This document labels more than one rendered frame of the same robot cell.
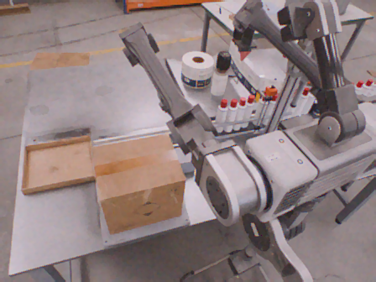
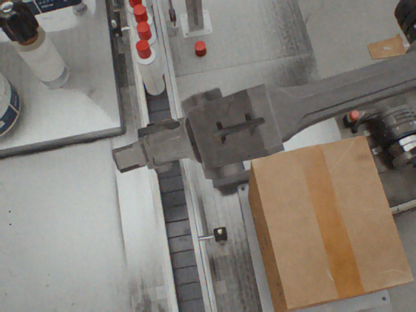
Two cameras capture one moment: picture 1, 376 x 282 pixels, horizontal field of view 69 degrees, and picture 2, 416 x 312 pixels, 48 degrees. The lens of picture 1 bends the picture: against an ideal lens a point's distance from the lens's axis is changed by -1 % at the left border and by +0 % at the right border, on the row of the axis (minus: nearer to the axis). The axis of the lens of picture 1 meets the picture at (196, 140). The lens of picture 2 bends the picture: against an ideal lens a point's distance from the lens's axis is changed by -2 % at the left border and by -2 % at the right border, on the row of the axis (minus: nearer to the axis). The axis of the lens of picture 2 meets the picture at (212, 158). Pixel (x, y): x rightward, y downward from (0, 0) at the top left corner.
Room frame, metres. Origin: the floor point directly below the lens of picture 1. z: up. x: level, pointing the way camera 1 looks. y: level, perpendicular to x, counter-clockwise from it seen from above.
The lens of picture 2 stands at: (0.74, 0.45, 2.00)
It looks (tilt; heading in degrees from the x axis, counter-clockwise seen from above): 69 degrees down; 291
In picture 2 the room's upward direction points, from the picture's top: 7 degrees counter-clockwise
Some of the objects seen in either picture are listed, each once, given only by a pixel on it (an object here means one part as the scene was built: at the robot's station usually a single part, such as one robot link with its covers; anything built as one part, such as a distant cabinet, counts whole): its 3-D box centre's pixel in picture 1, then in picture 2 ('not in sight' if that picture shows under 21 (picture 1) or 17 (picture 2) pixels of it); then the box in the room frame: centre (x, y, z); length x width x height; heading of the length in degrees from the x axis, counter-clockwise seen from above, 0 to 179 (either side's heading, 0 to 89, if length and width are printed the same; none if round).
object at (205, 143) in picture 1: (208, 154); not in sight; (0.42, -0.03, 1.45); 0.09 x 0.08 x 0.12; 123
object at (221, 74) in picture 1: (220, 75); (33, 44); (1.39, -0.08, 1.03); 0.09 x 0.09 x 0.30
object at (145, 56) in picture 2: (221, 116); (149, 67); (1.10, -0.11, 0.98); 0.05 x 0.05 x 0.20
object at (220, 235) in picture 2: not in sight; (212, 240); (0.84, 0.26, 0.91); 0.07 x 0.03 x 0.16; 25
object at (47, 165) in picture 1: (59, 162); not in sight; (0.75, 0.63, 0.85); 0.30 x 0.26 x 0.04; 115
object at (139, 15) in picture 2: (239, 113); (146, 34); (1.14, -0.21, 0.98); 0.05 x 0.05 x 0.20
